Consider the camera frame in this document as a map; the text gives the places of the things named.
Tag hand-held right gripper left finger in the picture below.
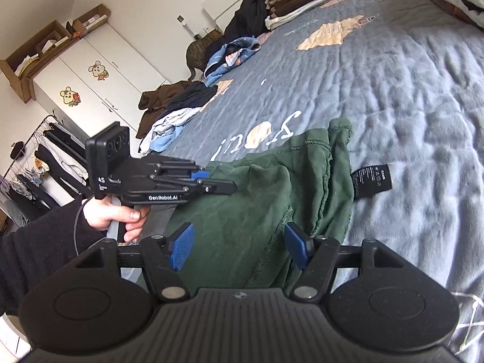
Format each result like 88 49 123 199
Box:
76 222 196 303

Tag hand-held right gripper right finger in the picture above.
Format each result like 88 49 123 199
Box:
284 222 408 303

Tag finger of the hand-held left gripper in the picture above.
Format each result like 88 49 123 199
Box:
149 176 238 197
143 154 211 181

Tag green t-shirt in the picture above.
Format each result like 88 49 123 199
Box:
142 117 394 290

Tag person's left forearm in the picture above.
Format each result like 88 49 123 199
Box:
0 203 107 315

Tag pile of unfolded clothes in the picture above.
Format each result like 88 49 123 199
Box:
141 108 202 149

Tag hanging dark navy clothes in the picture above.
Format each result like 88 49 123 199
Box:
0 181 62 222

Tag black clothes rack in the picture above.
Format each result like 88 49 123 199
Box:
0 109 92 229

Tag person's left hand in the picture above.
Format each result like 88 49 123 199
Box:
83 196 150 243

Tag hanging white hoodie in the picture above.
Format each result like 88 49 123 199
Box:
40 135 89 187

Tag hanging black trousers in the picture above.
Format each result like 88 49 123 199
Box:
35 147 83 202
43 122 92 161

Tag light blue shirt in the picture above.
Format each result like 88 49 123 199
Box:
150 126 183 152

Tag white wardrobe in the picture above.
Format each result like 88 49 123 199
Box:
32 23 167 141

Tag cartoon mouse sticker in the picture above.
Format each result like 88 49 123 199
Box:
59 87 81 107
88 60 108 81

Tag brown jacket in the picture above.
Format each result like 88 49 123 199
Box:
137 81 190 139

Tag black crumpled garment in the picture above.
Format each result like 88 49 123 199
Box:
166 81 220 116

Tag small hanging laundry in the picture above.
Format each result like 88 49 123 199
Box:
9 159 51 198

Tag tabby cat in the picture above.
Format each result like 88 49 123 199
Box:
185 30 224 82

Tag large open cardboard box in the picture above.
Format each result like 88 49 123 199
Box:
0 20 78 103

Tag small open cardboard box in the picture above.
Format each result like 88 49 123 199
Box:
66 5 112 39

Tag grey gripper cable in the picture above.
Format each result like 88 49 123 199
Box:
74 196 96 258

